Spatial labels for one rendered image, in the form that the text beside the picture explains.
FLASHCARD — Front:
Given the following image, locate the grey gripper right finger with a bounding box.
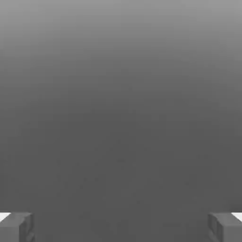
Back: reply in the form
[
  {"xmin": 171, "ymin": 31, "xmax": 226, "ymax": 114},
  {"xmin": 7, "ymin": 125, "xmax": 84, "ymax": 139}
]
[{"xmin": 207, "ymin": 212, "xmax": 242, "ymax": 242}]

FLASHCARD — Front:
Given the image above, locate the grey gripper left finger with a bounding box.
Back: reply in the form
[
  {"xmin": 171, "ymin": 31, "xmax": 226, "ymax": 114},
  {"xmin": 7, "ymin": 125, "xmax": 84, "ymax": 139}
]
[{"xmin": 0, "ymin": 212, "xmax": 36, "ymax": 242}]

